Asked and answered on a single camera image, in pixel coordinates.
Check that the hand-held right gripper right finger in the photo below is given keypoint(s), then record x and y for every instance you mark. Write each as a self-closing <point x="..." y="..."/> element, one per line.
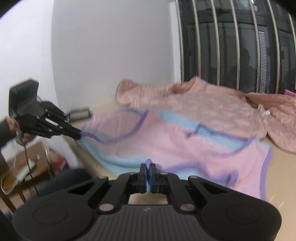
<point x="153" y="179"/>

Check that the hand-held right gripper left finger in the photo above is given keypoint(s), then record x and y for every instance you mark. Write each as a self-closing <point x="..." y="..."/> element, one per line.
<point x="143" y="178"/>

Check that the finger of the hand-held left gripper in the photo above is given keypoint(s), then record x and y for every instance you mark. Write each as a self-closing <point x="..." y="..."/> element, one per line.
<point x="46" y="129"/>
<point x="60" y="117"/>

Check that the pink and blue mesh vest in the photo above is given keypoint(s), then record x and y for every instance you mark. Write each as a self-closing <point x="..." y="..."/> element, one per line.
<point x="161" y="143"/>

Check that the person's left forearm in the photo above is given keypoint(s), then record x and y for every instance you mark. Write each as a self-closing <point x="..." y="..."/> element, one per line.
<point x="4" y="134"/>

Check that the person's left hand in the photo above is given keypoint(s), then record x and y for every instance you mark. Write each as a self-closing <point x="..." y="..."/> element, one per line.
<point x="26" y="138"/>

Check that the red item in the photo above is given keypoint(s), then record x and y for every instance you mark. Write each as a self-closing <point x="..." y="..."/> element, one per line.
<point x="59" y="161"/>

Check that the wooden stool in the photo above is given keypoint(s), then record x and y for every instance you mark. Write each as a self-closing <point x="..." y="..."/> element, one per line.
<point x="34" y="171"/>

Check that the light green tube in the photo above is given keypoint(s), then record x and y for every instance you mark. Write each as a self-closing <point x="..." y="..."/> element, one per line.
<point x="25" y="171"/>

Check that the person's dark trouser leg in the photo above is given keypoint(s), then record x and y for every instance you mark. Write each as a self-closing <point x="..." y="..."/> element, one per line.
<point x="67" y="180"/>

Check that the pink quilted jacket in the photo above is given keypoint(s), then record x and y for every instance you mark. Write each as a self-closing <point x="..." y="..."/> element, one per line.
<point x="208" y="109"/>

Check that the metal window grille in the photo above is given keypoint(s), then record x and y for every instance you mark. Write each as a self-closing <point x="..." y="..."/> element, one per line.
<point x="235" y="44"/>

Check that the pink flat box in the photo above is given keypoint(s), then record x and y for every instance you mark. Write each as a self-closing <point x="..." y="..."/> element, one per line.
<point x="291" y="92"/>

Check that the black rectangular frame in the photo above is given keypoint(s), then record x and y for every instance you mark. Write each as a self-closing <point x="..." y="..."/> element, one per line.
<point x="78" y="114"/>

